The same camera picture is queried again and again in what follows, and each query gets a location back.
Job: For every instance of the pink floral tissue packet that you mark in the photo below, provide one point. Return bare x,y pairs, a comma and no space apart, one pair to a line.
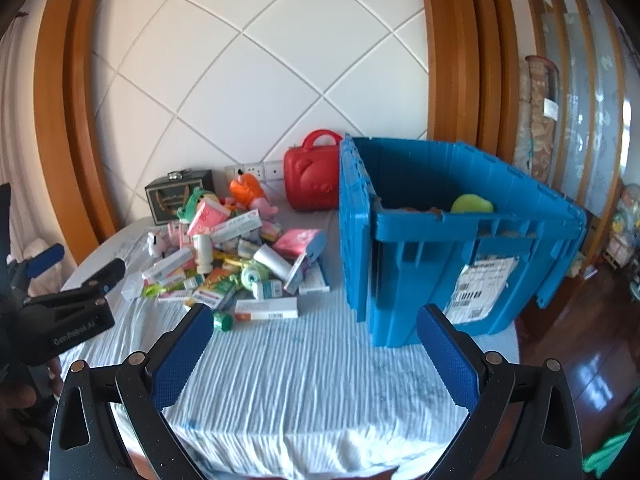
297,240

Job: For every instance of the clear plastic case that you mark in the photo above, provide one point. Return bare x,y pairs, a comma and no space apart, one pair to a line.
133,286

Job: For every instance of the green frog plush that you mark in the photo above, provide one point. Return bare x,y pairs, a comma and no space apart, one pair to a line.
192,202

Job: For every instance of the wooden door frame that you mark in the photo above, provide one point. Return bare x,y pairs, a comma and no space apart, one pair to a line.
65,110
465,60

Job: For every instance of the long white medicine box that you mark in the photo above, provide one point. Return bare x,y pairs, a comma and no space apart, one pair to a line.
235,227

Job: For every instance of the green jar cap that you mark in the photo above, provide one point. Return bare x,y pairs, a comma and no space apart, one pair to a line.
223,321

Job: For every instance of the wooden frosted glass door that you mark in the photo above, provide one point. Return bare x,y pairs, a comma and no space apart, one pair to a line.
575,85

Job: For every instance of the green cloth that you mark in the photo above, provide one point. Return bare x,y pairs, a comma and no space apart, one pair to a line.
607,452

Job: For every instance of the small pink tissue pack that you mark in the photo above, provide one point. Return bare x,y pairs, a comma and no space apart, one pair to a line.
205,217

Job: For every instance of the white curtain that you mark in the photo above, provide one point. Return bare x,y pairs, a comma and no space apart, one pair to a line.
20,135

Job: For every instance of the green orange snack packet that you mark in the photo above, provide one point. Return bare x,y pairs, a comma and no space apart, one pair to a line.
215,290

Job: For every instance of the black gift box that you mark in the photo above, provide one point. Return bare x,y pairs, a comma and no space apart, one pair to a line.
167,197

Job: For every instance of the green tape roll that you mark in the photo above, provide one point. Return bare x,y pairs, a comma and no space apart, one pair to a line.
254,276

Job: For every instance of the white orange medicine box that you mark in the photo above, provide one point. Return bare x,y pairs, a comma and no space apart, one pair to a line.
266,309

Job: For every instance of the orange plush toy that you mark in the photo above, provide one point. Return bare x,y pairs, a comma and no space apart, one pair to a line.
245,190

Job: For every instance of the rolled patterned carpet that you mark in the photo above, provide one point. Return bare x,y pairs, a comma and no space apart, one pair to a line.
539,120

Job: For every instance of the white pill bottle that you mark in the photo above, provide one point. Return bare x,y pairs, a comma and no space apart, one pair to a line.
203,255

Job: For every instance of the red toy carry case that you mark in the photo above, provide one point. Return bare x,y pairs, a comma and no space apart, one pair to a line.
312,180

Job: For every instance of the blue plastic storage crate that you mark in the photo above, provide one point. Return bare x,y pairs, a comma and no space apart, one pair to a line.
415,270

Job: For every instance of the flat white box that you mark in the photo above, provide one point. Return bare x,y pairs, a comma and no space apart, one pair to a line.
316,282

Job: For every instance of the yellow-green round toy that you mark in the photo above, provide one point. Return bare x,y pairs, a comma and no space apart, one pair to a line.
471,204

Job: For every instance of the white striped tablecloth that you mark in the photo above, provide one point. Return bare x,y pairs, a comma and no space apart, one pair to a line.
300,385

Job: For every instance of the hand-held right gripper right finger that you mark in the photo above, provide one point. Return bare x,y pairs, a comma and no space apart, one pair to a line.
447,360

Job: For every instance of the white pink medicine box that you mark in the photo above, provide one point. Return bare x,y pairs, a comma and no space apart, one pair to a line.
167,264

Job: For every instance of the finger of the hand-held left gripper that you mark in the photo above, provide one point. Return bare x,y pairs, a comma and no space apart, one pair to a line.
107,272
45,260

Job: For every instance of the white wall socket strip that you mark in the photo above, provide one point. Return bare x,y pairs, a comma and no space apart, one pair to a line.
255,170

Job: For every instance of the white plush black horns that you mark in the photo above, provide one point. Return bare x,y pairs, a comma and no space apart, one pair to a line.
157,242

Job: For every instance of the person's left hand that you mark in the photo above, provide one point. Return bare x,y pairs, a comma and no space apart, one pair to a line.
54,377

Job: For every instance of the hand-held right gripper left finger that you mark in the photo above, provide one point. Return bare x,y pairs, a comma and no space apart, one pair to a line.
180,355

